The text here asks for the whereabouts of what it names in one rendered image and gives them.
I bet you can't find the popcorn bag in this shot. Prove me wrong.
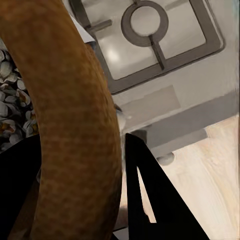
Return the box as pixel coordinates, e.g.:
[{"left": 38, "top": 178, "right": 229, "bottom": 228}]
[{"left": 0, "top": 0, "right": 123, "bottom": 240}]

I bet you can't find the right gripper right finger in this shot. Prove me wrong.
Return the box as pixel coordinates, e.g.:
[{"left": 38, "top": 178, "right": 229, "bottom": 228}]
[{"left": 125, "top": 132, "right": 210, "bottom": 240}]

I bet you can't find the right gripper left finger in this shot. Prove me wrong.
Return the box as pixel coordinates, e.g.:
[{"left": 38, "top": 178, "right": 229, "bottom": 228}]
[{"left": 0, "top": 134, "right": 42, "bottom": 240}]

